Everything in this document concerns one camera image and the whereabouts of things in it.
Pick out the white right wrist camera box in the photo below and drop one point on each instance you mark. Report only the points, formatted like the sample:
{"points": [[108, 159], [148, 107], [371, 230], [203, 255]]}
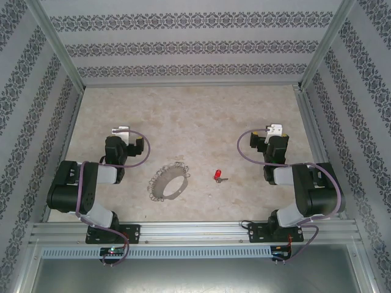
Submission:
{"points": [[275, 128]]}

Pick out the aluminium frame post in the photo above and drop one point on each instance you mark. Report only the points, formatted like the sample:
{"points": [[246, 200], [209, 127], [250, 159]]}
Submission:
{"points": [[328, 42], [55, 42]]}

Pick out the aluminium mounting rail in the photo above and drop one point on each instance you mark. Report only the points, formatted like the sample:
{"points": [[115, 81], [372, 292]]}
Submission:
{"points": [[195, 233]]}

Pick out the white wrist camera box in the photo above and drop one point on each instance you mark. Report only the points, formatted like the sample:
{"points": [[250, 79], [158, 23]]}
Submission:
{"points": [[120, 130], [275, 128]]}

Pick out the metal disc with key rings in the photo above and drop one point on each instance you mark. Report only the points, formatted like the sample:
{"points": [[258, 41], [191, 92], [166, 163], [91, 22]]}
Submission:
{"points": [[159, 183]]}

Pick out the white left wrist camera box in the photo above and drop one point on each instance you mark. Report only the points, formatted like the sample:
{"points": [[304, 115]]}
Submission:
{"points": [[120, 130]]}

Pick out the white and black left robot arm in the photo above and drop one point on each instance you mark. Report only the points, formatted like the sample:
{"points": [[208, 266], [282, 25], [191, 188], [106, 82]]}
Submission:
{"points": [[70, 189]]}

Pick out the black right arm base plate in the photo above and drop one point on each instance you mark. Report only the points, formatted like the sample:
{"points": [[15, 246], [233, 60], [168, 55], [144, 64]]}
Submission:
{"points": [[256, 233]]}

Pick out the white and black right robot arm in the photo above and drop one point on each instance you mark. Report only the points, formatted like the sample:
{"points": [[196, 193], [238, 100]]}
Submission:
{"points": [[320, 195]]}

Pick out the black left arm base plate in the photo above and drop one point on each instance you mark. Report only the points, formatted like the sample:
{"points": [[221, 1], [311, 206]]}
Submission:
{"points": [[134, 233]]}

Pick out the aluminium frame bar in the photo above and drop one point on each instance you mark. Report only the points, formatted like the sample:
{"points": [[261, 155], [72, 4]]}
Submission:
{"points": [[195, 83], [68, 134], [313, 128]]}

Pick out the grey metal sheet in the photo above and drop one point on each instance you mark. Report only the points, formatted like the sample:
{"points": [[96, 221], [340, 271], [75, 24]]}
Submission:
{"points": [[195, 277]]}

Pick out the small circuit board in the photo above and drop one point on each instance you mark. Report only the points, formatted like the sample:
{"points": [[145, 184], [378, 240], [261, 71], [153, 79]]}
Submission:
{"points": [[113, 251], [281, 251]]}

